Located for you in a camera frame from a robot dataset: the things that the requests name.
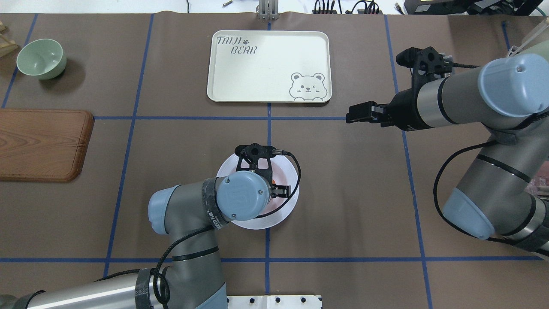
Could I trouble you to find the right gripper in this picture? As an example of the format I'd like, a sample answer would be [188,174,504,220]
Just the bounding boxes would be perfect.
[346,89,423,130]

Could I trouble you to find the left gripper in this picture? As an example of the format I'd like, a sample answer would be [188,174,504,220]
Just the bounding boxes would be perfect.
[257,166,292,201]

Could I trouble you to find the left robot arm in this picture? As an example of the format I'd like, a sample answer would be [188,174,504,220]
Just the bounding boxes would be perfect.
[1,170,299,309]

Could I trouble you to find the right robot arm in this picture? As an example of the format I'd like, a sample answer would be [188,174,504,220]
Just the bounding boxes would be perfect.
[346,47,548,258]

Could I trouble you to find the cream bear tray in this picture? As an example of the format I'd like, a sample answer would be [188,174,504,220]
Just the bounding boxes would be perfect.
[207,30,332,104]

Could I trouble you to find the white plate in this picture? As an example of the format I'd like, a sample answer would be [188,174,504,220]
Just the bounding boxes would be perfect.
[217,154,299,230]

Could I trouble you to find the wooden cutting board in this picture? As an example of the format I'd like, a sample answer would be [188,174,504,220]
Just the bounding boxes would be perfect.
[0,108,94,182]

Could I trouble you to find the green bowl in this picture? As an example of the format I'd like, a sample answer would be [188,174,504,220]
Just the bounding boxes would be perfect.
[16,39,67,80]

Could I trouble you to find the wooden dish rack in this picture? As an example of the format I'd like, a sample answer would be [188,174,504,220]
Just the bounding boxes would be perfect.
[0,22,19,58]

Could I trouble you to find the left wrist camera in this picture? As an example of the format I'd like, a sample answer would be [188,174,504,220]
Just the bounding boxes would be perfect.
[235,143,277,171]

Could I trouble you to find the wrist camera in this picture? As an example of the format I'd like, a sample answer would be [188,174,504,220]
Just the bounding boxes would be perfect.
[395,46,453,78]
[235,143,277,171]

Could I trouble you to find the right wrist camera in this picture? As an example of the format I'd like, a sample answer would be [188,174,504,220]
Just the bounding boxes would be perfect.
[395,46,453,78]

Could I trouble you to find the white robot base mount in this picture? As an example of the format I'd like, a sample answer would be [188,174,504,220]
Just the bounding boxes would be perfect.
[227,295,323,309]

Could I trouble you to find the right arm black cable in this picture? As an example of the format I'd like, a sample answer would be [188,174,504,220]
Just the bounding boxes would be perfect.
[433,141,500,219]

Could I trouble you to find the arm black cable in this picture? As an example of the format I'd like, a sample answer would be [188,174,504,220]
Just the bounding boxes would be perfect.
[433,141,500,219]
[148,150,302,307]

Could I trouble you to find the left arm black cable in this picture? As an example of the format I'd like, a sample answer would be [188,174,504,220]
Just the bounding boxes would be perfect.
[148,150,302,307]

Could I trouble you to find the grey metal bracket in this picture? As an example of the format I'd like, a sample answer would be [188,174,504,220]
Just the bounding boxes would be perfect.
[256,0,280,21]

